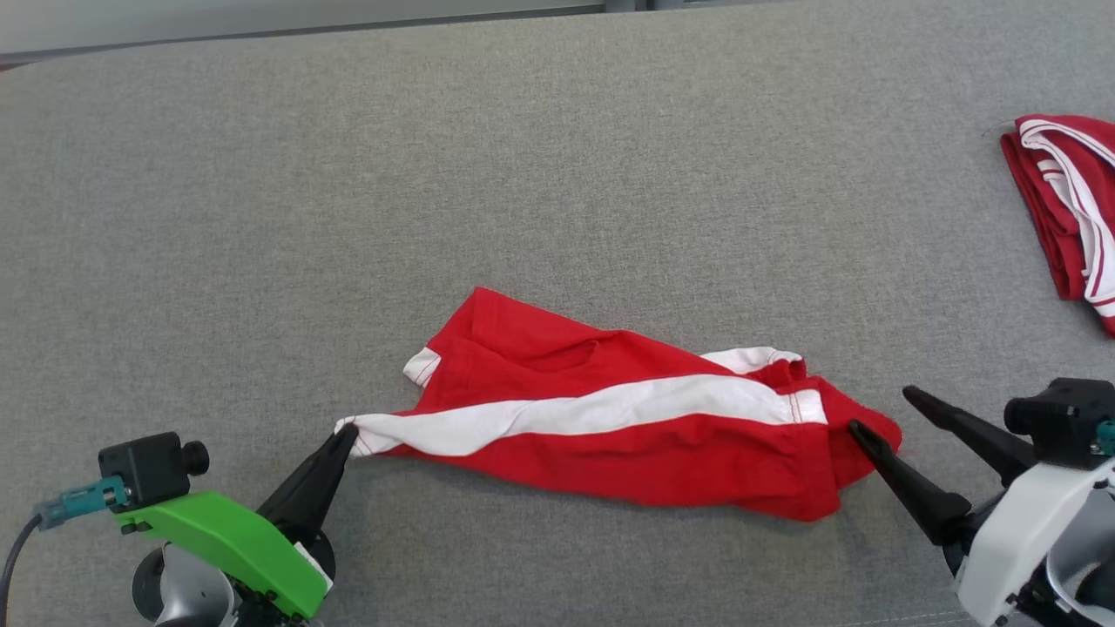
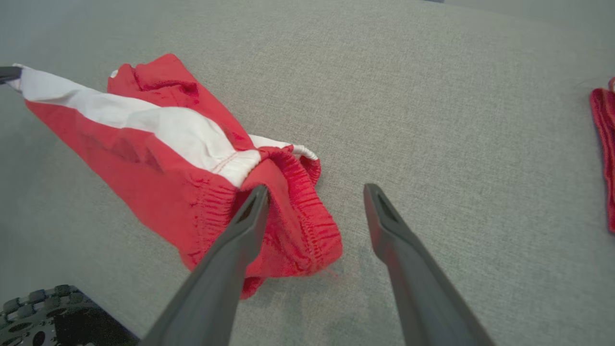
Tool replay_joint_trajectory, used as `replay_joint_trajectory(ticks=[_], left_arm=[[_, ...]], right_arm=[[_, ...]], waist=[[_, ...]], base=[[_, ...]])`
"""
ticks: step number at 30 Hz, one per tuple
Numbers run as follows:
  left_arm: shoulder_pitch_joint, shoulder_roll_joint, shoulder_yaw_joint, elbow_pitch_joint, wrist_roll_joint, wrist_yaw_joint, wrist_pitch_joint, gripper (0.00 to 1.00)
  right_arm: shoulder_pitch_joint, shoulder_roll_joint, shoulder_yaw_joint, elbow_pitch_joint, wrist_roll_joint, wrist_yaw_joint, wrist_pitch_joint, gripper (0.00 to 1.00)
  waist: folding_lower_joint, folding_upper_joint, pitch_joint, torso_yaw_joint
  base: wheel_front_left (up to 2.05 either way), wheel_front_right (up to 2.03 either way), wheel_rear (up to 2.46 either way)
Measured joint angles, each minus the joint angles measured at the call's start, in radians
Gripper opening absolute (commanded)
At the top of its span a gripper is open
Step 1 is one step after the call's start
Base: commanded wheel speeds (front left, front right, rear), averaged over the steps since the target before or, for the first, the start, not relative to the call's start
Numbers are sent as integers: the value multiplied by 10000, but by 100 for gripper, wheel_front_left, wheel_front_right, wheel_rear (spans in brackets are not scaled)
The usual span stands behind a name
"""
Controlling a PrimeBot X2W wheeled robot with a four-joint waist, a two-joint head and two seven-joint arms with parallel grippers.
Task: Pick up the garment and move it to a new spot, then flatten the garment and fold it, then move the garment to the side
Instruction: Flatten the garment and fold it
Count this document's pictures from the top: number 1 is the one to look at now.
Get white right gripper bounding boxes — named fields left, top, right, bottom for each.
left=849, top=386, right=1115, bottom=627

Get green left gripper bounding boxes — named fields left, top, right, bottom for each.
left=115, top=424, right=360, bottom=621

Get red t-shirt with white sleeves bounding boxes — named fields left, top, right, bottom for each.
left=1000, top=114, right=1115, bottom=338

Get red shorts with white stripe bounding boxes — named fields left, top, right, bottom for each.
left=335, top=287, right=903, bottom=523

